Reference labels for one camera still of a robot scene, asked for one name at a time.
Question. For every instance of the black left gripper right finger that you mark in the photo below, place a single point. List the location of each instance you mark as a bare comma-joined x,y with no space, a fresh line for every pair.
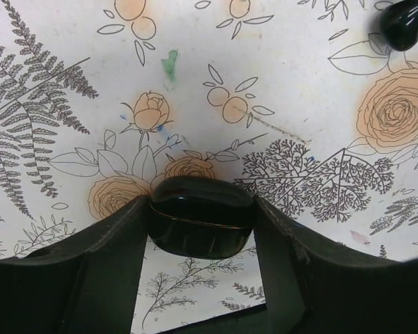
313,284

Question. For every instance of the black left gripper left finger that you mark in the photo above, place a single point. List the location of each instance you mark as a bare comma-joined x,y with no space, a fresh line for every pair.
86,283

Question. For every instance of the black earbud charging case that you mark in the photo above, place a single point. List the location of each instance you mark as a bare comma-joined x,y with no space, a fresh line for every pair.
200,217

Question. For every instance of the floral patterned table mat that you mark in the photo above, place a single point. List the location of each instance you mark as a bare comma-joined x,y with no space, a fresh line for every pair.
300,103

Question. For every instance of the black earbud with stem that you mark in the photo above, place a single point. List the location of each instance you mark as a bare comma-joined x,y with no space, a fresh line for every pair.
398,25

